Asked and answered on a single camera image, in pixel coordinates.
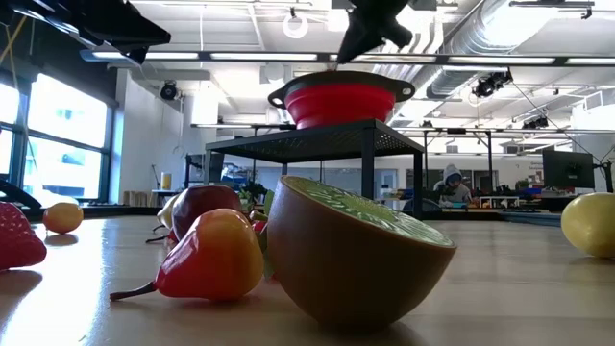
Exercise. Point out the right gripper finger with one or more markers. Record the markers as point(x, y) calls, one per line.
point(358, 41)

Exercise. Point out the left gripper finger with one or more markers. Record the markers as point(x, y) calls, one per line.
point(130, 24)
point(120, 40)

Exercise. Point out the red collapsible colander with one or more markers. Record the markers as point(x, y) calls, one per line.
point(336, 103)

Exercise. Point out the yellow lemon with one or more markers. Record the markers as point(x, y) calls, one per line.
point(591, 223)
point(166, 214)

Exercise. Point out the small orange fruit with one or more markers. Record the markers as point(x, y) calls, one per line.
point(63, 217)

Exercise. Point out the halved kiwi fruit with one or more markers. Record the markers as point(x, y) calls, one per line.
point(346, 269)

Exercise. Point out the black ceiling spotlight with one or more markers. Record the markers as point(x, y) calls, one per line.
point(535, 123)
point(168, 90)
point(487, 86)

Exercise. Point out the large glass window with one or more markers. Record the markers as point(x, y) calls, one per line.
point(67, 115)

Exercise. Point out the long ceiling light strip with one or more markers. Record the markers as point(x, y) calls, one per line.
point(264, 56)

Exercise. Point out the black perforated metal shelf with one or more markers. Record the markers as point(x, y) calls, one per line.
point(312, 141)

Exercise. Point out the yellow cylinder container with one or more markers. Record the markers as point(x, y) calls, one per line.
point(166, 181)

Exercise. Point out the person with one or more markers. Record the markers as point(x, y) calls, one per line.
point(452, 185)

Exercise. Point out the dark red toy apple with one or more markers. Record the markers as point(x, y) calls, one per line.
point(202, 206)

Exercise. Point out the black computer monitor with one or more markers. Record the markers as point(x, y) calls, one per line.
point(568, 169)

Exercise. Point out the red yellow pear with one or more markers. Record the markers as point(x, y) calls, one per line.
point(216, 259)

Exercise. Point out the silver ventilation duct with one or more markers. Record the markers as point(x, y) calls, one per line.
point(480, 33)

